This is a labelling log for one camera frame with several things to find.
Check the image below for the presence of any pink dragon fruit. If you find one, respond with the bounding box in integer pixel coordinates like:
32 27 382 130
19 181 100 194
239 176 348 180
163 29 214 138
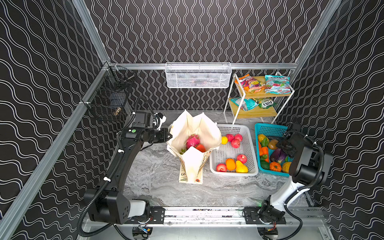
186 134 200 150

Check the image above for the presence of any purple eggplant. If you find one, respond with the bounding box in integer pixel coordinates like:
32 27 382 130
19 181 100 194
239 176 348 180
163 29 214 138
270 149 281 162
277 149 287 164

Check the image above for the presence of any teal plastic basket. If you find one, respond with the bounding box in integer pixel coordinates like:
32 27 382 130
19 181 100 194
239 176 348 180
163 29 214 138
255 123 293 177

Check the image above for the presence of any orange crinkled fruit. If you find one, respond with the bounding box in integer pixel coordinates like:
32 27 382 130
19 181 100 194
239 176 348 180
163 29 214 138
226 159 236 171

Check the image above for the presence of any yellow bell pepper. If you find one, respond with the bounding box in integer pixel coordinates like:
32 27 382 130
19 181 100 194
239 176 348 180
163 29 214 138
258 134 270 148

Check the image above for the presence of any red bell pepper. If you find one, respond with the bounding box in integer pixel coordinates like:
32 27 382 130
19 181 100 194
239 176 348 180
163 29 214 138
195 144 206 153

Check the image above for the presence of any green white snack bag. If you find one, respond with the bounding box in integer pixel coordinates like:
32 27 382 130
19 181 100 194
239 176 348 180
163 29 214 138
254 98 276 109

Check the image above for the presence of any white wire wall basket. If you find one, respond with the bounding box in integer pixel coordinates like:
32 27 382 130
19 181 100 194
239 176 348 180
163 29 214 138
165 62 232 89

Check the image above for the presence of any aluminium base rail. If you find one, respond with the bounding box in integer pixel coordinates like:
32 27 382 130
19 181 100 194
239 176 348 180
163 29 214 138
128 205 328 228

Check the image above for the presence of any green vegetable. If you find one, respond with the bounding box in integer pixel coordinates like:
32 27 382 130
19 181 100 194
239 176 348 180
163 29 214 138
260 160 270 170

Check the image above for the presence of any cream canvas grocery bag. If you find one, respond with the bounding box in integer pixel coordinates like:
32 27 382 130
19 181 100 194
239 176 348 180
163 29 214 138
167 110 222 185

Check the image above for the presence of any orange carrot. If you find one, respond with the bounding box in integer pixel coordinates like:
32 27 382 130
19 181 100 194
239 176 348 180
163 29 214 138
258 142 264 156
261 147 270 163

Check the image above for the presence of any teal snack bag lower shelf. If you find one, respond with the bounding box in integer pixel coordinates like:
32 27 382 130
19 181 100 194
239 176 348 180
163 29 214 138
231 97 258 112

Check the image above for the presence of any yellow lemon with leaves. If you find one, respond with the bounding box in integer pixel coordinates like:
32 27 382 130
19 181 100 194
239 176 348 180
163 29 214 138
221 136 228 145

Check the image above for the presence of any yellow pear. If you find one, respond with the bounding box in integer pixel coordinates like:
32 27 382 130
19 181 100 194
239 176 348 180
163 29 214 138
236 161 249 173

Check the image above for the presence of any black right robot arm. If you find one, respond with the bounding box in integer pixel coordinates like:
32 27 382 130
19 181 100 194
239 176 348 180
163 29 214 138
256 123 334 224

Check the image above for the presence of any red apple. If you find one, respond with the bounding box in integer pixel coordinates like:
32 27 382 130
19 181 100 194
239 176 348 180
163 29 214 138
226 134 235 142
216 164 228 173
231 139 241 149
234 134 243 142
237 154 248 164

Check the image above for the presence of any teal pink snack bag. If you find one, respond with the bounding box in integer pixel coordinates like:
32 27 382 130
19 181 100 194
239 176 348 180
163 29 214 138
265 75 291 95

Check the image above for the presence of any yellow squash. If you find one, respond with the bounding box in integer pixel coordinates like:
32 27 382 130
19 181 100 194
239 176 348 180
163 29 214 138
282 162 292 174

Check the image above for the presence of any orange pumpkin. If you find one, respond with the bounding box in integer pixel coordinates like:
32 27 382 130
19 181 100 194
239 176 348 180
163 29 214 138
269 162 282 172

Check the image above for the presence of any orange snack bag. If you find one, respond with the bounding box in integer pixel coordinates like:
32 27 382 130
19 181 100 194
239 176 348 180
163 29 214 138
235 74 266 94

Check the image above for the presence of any white plastic basket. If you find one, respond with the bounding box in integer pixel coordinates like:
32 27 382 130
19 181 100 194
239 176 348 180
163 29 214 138
210 124 259 177

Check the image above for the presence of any brown potato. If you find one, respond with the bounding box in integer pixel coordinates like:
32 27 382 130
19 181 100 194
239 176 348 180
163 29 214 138
268 139 279 150

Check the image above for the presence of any black wire wall basket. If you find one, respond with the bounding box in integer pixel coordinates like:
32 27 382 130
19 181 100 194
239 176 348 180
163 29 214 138
85 65 136 122

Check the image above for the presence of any white wooden two-tier shelf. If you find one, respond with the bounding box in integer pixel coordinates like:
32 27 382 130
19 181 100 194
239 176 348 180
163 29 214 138
223 74 295 124

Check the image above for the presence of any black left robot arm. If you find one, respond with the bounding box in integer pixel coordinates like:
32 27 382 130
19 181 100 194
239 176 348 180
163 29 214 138
77 104 173 239

